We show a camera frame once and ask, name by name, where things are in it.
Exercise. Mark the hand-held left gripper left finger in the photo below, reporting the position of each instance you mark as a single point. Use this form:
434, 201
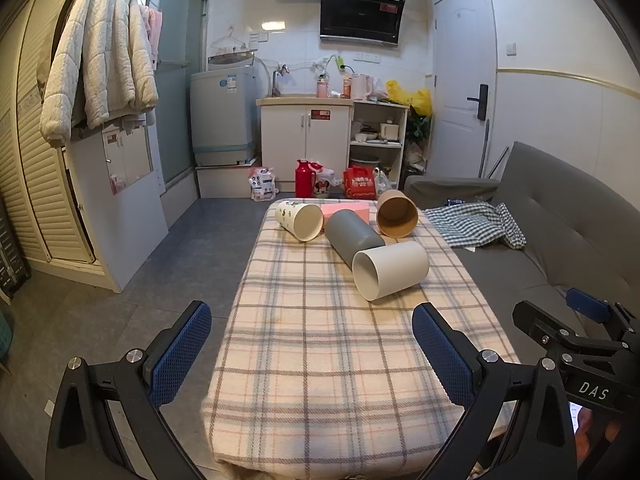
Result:
180, 355

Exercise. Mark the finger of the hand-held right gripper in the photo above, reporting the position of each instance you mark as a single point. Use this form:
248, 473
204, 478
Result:
545, 322
587, 305

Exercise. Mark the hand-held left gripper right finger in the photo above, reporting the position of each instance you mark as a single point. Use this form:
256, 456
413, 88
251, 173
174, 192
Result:
442, 355

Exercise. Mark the plain white cup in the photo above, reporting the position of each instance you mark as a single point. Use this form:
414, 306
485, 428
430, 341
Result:
400, 266

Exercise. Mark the brown cup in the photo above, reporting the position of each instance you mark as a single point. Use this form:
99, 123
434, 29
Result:
397, 216

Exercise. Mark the grey cup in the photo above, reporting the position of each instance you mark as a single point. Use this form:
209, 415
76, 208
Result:
350, 236

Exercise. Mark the white printed cup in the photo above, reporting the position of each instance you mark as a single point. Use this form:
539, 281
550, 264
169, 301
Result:
295, 216

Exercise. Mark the person's right hand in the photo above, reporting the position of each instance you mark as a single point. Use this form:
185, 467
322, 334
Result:
607, 435

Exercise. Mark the grey sofa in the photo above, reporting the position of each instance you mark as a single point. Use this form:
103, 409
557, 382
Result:
550, 210

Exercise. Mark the plaid tablecloth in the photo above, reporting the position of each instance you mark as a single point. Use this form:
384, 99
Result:
325, 360

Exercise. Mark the green checked cloth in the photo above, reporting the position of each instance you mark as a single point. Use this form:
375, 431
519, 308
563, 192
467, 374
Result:
475, 225

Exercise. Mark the white board panel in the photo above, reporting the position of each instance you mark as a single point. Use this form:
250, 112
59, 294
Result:
125, 220

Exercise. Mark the pink box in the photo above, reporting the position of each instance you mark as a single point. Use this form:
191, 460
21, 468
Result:
350, 207

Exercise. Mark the white platform step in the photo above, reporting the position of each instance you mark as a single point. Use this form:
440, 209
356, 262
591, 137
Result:
225, 180

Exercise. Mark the clear plastic bag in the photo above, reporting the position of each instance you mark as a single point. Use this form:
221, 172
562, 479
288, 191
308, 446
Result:
385, 182

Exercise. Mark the red shopping bag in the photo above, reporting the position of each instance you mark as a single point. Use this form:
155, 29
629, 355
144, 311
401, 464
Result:
360, 185

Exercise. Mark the white detergent pouch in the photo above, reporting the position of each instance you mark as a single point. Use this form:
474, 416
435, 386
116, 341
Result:
262, 185

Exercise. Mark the dark suitcase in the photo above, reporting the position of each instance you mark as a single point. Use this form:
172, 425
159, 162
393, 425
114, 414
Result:
11, 255

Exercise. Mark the white printed plastic bag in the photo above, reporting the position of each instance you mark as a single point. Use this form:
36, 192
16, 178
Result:
321, 182

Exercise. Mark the red thermos flask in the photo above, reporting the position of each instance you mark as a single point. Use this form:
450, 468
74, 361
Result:
303, 180

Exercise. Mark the green potted plant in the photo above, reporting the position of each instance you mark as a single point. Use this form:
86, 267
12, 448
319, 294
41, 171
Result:
419, 127

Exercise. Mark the white small pot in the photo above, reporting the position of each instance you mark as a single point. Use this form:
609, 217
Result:
389, 131

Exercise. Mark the white sink cabinet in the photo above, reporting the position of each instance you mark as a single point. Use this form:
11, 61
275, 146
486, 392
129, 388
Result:
285, 145

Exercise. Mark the louvered wardrobe door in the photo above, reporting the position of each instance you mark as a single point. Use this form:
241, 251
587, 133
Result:
30, 160

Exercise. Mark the grey washing machine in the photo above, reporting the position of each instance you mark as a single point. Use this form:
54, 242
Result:
220, 110

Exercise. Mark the yellow plastic bag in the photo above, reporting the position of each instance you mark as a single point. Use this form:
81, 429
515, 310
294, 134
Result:
417, 100

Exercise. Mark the white open shelf unit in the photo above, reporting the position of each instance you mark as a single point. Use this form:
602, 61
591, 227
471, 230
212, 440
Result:
380, 104

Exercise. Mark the white door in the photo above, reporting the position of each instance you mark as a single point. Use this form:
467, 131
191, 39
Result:
460, 60

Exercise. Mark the pink electric kettle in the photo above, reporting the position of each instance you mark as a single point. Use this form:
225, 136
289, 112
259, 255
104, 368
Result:
360, 87

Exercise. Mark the orange bottle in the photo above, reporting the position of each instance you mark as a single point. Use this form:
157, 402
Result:
347, 87

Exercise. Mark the pink bottle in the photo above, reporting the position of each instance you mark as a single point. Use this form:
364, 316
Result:
322, 89

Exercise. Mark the metal faucet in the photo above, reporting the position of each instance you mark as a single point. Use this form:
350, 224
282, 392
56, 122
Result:
280, 72

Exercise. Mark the white puffer jacket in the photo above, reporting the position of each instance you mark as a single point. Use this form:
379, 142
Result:
100, 60

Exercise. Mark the green power strip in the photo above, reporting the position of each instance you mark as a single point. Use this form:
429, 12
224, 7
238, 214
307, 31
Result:
339, 63

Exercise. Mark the frosted glass door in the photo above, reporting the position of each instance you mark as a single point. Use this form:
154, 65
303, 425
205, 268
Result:
180, 35

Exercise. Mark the pink hanging clothes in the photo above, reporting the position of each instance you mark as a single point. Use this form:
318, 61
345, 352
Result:
154, 30

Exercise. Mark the black range hood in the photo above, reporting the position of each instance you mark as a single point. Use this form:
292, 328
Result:
360, 10

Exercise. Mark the white light switch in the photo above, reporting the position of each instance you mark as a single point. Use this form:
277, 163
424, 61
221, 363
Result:
510, 48

